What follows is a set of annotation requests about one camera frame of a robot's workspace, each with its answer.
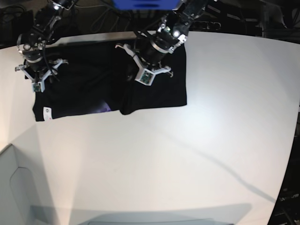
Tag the wrist camera, image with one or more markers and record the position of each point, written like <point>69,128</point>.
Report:
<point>145,77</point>
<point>38,86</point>

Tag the white side table panel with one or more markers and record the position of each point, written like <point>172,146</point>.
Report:
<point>31,188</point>

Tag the black T-shirt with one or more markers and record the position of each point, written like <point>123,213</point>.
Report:
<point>93,81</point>

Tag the blue box overhead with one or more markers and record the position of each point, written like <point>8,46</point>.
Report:
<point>145,4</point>

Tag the wrist camera, image right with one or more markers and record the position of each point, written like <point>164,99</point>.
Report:
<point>145,77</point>

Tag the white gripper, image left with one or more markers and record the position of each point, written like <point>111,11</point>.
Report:
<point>38,72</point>

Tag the black power strip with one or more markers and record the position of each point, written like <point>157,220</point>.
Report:
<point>205,26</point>

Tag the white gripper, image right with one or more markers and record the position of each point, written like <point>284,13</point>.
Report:
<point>131,70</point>

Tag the black equipment with white lettering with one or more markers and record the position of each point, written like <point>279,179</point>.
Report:
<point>287,208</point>

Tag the wrist camera, image left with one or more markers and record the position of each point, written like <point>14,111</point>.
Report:
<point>38,86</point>

